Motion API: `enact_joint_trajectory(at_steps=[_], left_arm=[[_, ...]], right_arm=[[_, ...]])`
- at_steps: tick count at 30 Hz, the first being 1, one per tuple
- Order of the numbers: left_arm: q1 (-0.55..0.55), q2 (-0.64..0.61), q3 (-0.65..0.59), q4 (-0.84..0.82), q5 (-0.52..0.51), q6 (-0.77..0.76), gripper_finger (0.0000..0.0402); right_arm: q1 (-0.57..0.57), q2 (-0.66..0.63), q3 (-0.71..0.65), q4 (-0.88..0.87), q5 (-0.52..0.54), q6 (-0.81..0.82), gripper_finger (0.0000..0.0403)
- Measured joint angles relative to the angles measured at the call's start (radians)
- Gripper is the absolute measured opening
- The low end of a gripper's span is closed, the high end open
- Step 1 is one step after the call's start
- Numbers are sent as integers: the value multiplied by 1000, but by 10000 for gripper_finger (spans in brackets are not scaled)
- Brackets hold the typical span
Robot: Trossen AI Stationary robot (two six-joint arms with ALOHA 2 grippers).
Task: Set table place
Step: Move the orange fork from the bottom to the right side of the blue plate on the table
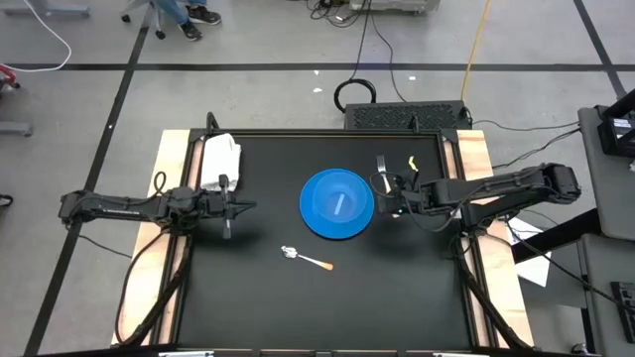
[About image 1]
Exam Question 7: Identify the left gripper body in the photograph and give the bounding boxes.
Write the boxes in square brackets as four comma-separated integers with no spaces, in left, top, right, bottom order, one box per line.
[201,173,234,240]

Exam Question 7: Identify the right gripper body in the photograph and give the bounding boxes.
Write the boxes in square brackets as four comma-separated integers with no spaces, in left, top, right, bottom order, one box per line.
[402,171,439,215]

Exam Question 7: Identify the metal fork with wooden handle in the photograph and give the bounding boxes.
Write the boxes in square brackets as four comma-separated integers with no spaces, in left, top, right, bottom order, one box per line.
[375,154,401,219]

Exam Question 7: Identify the metal spoon with orange handle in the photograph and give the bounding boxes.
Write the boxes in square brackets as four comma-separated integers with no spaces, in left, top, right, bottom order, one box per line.
[281,244,335,272]

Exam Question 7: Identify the blue round plate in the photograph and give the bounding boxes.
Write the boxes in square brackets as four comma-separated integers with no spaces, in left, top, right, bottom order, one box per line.
[299,168,376,241]

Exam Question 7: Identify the white folded cloth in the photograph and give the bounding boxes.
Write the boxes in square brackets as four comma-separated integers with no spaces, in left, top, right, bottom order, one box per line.
[199,132,243,193]

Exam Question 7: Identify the black perforated computer case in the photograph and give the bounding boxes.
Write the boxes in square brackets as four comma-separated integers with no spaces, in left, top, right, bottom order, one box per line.
[343,100,471,131]

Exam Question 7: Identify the wooden table board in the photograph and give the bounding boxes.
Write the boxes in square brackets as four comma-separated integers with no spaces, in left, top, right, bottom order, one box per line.
[111,129,535,348]

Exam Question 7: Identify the white paper sheet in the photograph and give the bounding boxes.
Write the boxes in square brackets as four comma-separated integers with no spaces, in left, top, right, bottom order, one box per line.
[504,216,553,289]

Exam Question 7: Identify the black floor beam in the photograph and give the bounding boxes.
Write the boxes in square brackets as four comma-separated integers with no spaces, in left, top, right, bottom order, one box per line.
[510,207,602,264]

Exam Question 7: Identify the person's foot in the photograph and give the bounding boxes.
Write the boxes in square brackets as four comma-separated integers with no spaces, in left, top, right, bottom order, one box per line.
[186,4,223,27]
[178,20,204,43]

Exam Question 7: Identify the white office chair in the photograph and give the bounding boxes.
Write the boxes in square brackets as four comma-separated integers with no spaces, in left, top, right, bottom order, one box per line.
[120,0,168,41]

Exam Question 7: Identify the grey desk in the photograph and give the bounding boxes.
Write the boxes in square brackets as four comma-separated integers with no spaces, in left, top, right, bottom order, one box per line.
[577,105,635,243]
[576,232,635,357]

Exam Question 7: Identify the grey equipment box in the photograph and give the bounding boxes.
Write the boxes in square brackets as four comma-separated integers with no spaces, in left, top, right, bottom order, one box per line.
[349,0,442,15]

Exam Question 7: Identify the person's leg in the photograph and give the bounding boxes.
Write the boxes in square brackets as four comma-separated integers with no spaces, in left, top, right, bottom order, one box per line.
[154,0,192,27]

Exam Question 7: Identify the black screen device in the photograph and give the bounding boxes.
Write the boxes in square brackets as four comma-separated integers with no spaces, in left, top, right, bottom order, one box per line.
[596,88,635,159]

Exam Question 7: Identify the black keyboard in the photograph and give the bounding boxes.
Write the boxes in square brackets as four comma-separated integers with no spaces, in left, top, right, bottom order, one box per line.
[609,281,635,329]

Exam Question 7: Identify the grey metal furniture foot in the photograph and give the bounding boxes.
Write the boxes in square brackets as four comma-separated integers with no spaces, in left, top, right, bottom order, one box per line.
[0,121,34,139]
[3,0,91,17]

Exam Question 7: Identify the red tool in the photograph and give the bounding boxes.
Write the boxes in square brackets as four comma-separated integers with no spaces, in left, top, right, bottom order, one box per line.
[0,62,22,95]

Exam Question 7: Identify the black table frame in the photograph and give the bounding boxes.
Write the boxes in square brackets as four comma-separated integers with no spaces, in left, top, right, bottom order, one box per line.
[153,126,497,357]

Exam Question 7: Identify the black frame post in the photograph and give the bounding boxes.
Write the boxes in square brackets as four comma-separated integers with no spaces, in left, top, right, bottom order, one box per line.
[453,242,532,351]
[121,236,194,348]

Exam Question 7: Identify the black coiled cable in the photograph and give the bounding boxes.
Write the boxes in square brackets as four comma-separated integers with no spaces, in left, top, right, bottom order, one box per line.
[333,77,378,114]

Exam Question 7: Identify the thin black desk cable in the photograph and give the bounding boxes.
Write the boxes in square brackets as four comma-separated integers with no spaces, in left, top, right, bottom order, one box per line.
[470,118,581,135]

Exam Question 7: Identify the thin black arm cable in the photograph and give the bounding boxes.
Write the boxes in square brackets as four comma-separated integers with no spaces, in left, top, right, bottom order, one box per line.
[73,232,134,260]

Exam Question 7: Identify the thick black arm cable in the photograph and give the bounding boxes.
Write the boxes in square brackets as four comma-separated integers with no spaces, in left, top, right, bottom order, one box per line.
[113,225,173,347]

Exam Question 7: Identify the thin black floor cable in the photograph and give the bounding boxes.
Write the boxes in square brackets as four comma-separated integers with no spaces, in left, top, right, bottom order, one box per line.
[369,14,409,104]
[348,0,373,83]

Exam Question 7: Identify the yellow cable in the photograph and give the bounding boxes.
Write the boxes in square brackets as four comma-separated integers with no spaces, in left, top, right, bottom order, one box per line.
[459,0,493,103]

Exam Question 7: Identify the long black floor cable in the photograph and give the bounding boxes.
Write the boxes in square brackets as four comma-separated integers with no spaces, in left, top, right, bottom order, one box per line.
[500,212,635,318]

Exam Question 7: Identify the tangled black cable bundle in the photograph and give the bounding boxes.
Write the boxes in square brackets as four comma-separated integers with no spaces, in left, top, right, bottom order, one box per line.
[306,0,361,29]

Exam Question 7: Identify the white cable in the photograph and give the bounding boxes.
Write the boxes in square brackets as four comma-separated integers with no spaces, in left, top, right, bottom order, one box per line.
[0,0,73,73]

